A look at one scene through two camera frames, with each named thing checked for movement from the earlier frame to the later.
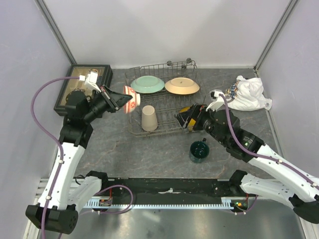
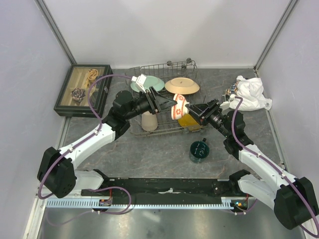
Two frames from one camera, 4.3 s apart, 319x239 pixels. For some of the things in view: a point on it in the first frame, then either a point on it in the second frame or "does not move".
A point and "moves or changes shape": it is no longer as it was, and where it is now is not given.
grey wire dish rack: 164,89 does not move
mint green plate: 147,84 does not move
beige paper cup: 149,118 does not move
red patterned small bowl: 130,106 moves or changes shape
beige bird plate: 182,85 does not move
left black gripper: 121,99 → 157,102
